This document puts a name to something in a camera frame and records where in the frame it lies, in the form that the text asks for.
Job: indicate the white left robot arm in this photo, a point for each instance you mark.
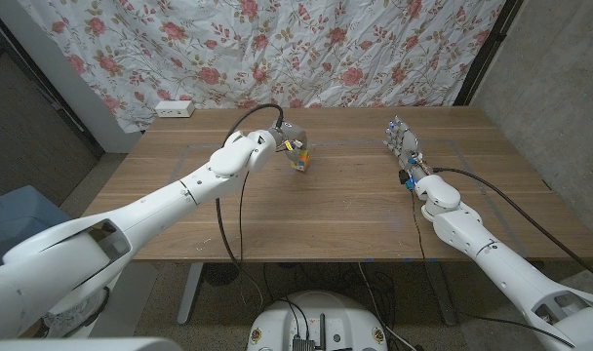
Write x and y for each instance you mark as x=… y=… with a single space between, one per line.
x=155 y=200

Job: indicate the black backdrop stand pole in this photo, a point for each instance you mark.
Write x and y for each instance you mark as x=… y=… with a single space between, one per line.
x=486 y=49

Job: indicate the grey sneaker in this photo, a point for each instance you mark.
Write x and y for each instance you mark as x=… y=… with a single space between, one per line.
x=77 y=314

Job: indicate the blue-grey box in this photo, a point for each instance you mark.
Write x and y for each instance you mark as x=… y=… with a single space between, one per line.
x=9 y=219

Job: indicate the white robot torso base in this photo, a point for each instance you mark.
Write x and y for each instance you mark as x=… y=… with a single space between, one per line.
x=277 y=322

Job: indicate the grey table leg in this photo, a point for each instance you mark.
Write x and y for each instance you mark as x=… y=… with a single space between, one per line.
x=443 y=297

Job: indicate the floral backdrop cloth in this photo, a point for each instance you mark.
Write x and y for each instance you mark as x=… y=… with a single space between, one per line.
x=277 y=49

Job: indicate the multicolour Rubik's cube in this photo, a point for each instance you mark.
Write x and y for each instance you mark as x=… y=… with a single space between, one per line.
x=304 y=161

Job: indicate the white table leg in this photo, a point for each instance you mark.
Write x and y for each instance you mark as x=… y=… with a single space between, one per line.
x=189 y=297

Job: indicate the black round floor base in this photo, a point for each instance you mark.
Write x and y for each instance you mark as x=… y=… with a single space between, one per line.
x=221 y=273

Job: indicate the white power strip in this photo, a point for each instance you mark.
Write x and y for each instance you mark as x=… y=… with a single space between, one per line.
x=174 y=108

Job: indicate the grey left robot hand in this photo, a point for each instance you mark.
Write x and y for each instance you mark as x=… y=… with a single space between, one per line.
x=294 y=139

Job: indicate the black door frame strip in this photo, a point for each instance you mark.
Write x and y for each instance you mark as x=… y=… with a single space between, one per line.
x=43 y=85

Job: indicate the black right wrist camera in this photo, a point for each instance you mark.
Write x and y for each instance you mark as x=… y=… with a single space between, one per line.
x=404 y=176

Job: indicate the white floor platform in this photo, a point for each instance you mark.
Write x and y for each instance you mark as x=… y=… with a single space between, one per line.
x=130 y=302

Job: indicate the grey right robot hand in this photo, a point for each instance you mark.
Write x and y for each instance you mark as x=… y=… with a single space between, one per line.
x=407 y=144

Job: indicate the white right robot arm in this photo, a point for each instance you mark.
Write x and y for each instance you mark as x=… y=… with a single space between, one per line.
x=486 y=253

